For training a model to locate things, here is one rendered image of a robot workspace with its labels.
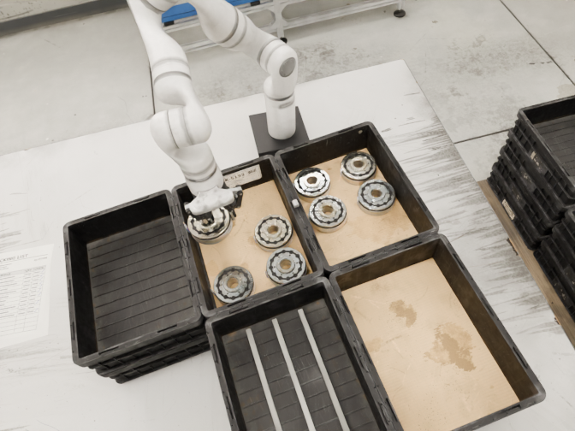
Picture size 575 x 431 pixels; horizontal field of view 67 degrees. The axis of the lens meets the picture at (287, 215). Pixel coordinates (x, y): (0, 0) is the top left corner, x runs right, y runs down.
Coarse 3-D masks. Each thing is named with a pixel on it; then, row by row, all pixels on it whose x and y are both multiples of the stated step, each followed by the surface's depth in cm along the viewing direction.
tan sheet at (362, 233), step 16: (336, 160) 132; (336, 176) 129; (336, 192) 126; (352, 192) 125; (304, 208) 124; (352, 208) 122; (400, 208) 121; (352, 224) 120; (368, 224) 119; (384, 224) 118; (400, 224) 118; (320, 240) 118; (336, 240) 117; (352, 240) 117; (368, 240) 116; (384, 240) 116; (336, 256) 115; (352, 256) 114
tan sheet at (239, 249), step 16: (256, 192) 128; (272, 192) 128; (240, 208) 126; (256, 208) 126; (272, 208) 125; (240, 224) 123; (256, 224) 123; (224, 240) 121; (240, 240) 120; (208, 256) 119; (224, 256) 118; (240, 256) 118; (256, 256) 117; (304, 256) 116; (208, 272) 116; (256, 272) 115; (256, 288) 112
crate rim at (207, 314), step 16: (256, 160) 122; (272, 160) 121; (176, 192) 119; (288, 192) 115; (176, 208) 116; (304, 224) 109; (192, 256) 108; (192, 272) 106; (320, 272) 102; (272, 288) 101; (240, 304) 100
